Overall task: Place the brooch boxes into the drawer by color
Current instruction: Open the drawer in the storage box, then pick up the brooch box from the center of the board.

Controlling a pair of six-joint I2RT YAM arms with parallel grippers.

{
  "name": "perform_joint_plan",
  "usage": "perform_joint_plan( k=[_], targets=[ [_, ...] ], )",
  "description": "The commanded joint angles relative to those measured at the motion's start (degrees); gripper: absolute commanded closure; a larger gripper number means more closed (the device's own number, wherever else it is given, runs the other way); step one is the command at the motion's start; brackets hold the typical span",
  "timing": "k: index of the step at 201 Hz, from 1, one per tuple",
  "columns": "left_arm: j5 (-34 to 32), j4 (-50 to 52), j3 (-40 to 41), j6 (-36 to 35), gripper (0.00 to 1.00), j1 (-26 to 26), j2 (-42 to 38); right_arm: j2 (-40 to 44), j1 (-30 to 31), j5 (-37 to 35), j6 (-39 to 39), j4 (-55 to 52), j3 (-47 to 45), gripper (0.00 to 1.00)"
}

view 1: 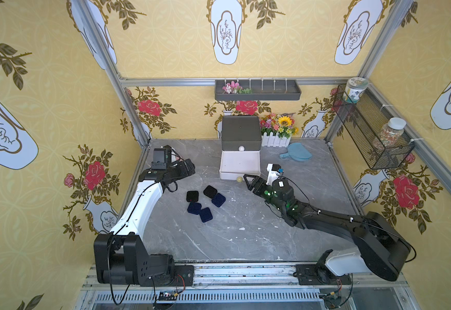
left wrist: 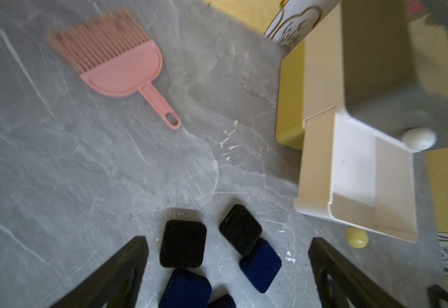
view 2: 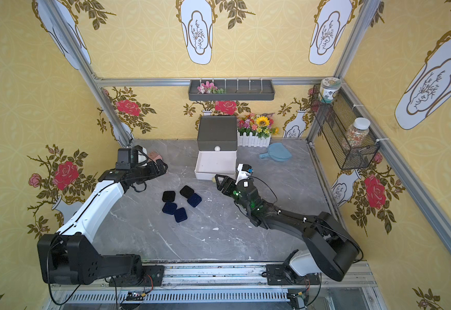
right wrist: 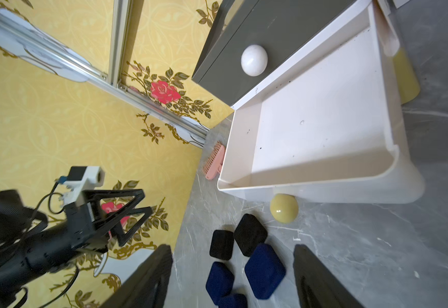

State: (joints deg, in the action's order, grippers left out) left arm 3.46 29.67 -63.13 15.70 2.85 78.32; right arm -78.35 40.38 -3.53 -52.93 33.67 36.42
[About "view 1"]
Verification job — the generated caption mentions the small pink flowers on shelf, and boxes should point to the small pink flowers on shelf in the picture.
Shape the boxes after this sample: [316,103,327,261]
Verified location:
[222,81,252,94]

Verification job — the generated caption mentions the white drawer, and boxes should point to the white drawer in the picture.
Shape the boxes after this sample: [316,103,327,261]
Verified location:
[219,151,261,180]

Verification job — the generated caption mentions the black brooch box left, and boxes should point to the black brooch box left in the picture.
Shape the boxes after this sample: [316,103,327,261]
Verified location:
[186,191,199,203]

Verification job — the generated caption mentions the black brooch box right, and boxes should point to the black brooch box right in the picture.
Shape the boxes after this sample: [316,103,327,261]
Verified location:
[203,185,218,199]

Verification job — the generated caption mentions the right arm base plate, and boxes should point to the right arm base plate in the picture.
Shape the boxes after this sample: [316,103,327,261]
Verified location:
[293,264,352,285]

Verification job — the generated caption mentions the blue brooch box right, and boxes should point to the blue brooch box right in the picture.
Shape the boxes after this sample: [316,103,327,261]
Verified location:
[211,193,226,207]

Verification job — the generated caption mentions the black brooch box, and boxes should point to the black brooch box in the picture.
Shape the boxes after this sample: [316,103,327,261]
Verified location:
[203,185,218,199]
[186,191,199,203]

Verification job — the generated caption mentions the blue brooch box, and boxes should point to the blue brooch box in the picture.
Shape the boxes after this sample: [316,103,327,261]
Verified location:
[187,202,202,215]
[199,207,213,223]
[211,193,226,207]

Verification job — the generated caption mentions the blue brooch box bottom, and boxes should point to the blue brooch box bottom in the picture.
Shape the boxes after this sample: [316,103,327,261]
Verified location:
[199,207,213,223]

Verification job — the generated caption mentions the small circuit board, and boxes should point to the small circuit board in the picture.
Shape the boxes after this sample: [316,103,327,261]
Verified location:
[157,291,179,303]

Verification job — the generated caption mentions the decorated jar with lid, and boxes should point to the decorated jar with lid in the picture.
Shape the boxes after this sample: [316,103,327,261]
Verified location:
[342,77,369,103]

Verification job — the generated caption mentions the flower pot white fence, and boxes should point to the flower pot white fence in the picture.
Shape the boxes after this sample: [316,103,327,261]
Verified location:
[260,113,299,147]

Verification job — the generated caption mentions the black wire wall basket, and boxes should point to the black wire wall basket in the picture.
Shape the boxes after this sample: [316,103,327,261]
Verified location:
[333,85,415,170]

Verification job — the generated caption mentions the clear jar white lid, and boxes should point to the clear jar white lid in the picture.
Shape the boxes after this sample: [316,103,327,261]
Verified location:
[379,118,407,148]

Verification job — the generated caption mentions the light blue dustpan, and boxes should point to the light blue dustpan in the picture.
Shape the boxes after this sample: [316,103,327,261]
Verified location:
[279,143,313,161]

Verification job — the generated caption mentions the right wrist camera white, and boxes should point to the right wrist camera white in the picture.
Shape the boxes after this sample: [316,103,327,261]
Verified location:
[266,164,282,185]

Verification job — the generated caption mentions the three-drawer storage cabinet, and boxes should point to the three-drawer storage cabinet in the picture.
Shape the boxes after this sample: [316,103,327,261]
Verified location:
[221,116,262,142]

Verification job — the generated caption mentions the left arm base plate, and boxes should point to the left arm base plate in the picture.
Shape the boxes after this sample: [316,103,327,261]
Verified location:
[170,265,195,288]

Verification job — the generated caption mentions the grey top drawer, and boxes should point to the grey top drawer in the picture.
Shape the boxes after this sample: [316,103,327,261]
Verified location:
[222,140,262,151]

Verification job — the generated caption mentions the blue brooch box left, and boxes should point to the blue brooch box left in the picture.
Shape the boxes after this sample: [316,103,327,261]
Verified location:
[187,202,202,215]

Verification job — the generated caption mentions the aluminium front rail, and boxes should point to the aluminium front rail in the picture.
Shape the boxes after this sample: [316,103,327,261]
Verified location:
[81,262,409,291]

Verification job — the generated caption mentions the grey wall shelf tray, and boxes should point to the grey wall shelf tray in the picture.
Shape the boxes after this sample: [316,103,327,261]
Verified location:
[215,78,302,102]

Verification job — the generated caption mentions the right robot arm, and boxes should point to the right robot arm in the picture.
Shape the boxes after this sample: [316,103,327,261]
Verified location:
[243,174,415,281]

